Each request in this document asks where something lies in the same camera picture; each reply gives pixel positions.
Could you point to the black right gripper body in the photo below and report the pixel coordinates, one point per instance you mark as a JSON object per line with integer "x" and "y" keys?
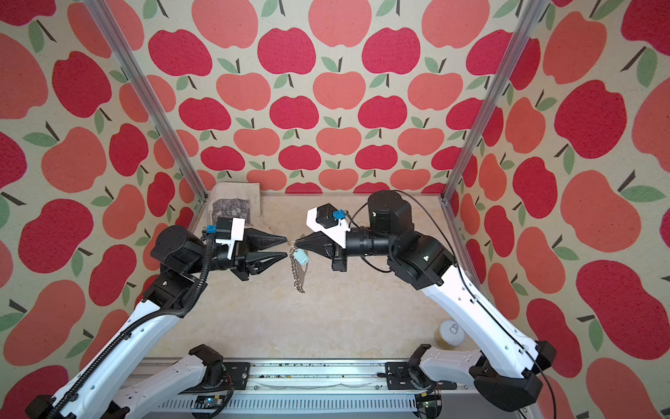
{"x": 339, "y": 260}

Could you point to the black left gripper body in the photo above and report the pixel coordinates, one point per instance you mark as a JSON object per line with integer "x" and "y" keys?
{"x": 238, "y": 270}

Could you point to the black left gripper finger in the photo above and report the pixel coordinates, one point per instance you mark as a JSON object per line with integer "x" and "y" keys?
{"x": 258, "y": 262}
{"x": 259, "y": 240}

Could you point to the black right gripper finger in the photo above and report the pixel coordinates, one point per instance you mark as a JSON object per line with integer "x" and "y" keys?
{"x": 315, "y": 240}
{"x": 326, "y": 250}

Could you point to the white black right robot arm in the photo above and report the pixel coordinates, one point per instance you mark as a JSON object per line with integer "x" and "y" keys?
{"x": 508, "y": 367}

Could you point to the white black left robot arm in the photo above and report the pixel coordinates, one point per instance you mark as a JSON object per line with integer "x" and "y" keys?
{"x": 98, "y": 391}

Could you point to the cream printed canvas tote bag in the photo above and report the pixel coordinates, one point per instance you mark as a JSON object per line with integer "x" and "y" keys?
{"x": 235, "y": 200}

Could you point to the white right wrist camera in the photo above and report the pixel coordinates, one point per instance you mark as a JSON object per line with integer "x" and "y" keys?
{"x": 331, "y": 222}

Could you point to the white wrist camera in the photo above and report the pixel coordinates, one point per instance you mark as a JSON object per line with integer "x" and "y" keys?
{"x": 225, "y": 234}
{"x": 331, "y": 222}

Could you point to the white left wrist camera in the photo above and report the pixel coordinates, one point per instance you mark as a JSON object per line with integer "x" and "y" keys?
{"x": 225, "y": 234}

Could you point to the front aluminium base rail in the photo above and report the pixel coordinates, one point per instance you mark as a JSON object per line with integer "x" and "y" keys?
{"x": 331, "y": 388}

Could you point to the left rear aluminium frame post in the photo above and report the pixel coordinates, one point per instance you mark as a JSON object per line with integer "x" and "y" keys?
{"x": 103, "y": 18}

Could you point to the aluminium frame post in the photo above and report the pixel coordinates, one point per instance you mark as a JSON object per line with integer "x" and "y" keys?
{"x": 103, "y": 18}
{"x": 528, "y": 20}

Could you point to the right rear aluminium frame post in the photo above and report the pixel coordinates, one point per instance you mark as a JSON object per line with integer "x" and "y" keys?
{"x": 528, "y": 20}

